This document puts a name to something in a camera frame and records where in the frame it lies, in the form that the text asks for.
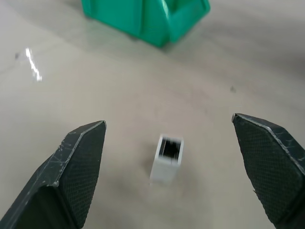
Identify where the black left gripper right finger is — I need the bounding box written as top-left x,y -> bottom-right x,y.
231,113 -> 305,229

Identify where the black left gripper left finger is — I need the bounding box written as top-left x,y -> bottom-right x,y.
0,120 -> 107,229

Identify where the white coupler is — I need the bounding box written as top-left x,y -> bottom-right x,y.
149,134 -> 184,186

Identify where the green plastic bin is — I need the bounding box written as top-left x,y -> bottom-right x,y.
81,0 -> 211,49

